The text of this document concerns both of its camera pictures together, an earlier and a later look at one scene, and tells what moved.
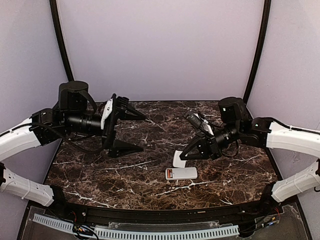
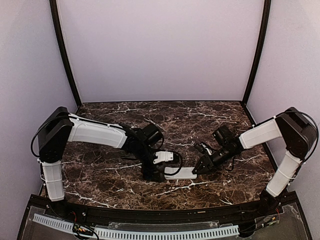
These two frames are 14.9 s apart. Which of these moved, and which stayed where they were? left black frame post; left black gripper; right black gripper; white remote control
Moved: right black gripper; left black gripper
Stayed: white remote control; left black frame post
